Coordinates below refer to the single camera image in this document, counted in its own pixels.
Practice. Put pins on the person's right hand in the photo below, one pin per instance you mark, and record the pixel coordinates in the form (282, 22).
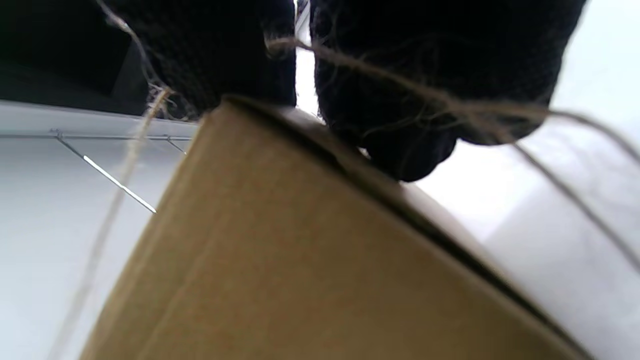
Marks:
(425, 75)

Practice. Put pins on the brown cardboard box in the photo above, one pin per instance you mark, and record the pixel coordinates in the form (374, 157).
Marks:
(300, 250)

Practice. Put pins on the thin jute twine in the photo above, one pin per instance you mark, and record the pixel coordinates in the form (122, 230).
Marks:
(131, 155)

